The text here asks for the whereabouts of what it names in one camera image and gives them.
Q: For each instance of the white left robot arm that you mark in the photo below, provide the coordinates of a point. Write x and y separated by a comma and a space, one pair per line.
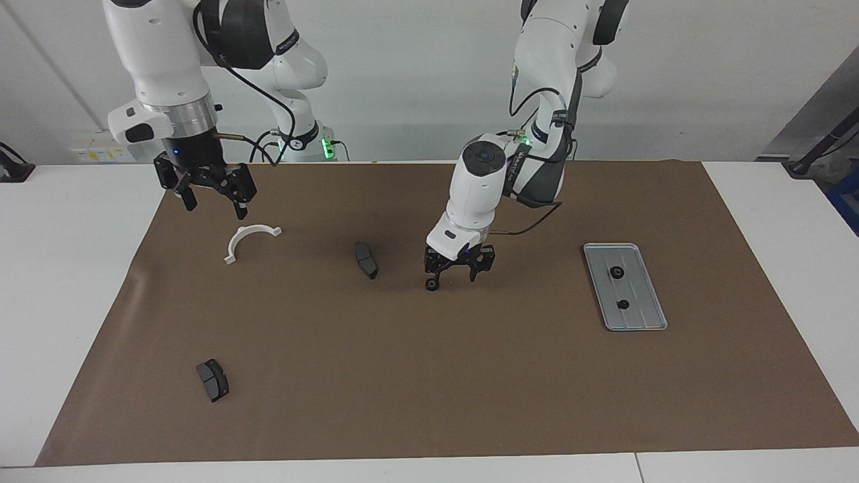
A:
557, 40

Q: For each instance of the black bearing gear silver centre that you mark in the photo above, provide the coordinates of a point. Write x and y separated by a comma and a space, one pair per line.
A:
616, 272
431, 284

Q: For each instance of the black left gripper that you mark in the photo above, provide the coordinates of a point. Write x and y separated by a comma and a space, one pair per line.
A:
460, 253

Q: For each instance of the white curved plastic bracket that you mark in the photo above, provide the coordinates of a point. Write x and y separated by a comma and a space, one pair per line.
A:
236, 239

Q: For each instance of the silver metal ribbed tray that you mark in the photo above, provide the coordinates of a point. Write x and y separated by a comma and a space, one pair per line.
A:
637, 288

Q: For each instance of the black clamp base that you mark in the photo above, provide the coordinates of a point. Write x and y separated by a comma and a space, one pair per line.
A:
13, 171

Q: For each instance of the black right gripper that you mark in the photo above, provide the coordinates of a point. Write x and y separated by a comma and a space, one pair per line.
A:
191, 157

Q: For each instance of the blue crate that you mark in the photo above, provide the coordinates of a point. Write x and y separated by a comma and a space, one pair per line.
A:
847, 201

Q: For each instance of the brown paper table mat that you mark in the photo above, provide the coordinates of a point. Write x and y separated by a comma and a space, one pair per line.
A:
470, 376

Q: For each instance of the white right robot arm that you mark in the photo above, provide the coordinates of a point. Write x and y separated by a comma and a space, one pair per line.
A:
161, 47

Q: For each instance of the grey brake pad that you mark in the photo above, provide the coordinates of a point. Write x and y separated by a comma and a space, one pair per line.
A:
213, 381
366, 260

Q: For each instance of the black stand leg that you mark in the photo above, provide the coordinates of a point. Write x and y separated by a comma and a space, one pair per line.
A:
822, 144

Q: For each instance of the white wall socket box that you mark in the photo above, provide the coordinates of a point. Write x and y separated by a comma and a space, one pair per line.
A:
94, 153

